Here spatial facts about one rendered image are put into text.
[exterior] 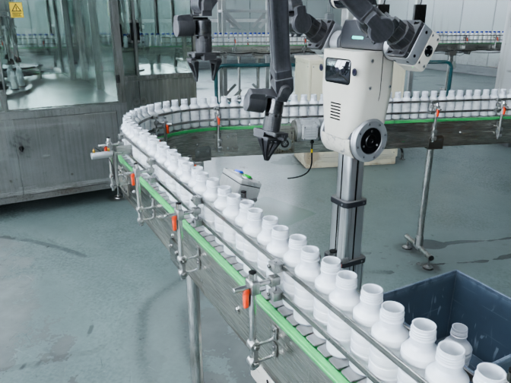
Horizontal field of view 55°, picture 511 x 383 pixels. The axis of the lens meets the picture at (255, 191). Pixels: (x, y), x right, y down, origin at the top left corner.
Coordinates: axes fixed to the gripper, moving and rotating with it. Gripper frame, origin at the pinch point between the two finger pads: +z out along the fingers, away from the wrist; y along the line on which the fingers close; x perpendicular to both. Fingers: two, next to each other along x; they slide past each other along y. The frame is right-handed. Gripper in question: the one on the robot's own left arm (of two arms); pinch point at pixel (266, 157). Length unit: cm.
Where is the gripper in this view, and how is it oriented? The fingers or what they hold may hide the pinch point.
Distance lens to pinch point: 161.1
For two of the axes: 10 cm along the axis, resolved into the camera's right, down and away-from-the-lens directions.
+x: 7.2, -0.6, 6.9
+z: -1.4, 9.6, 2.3
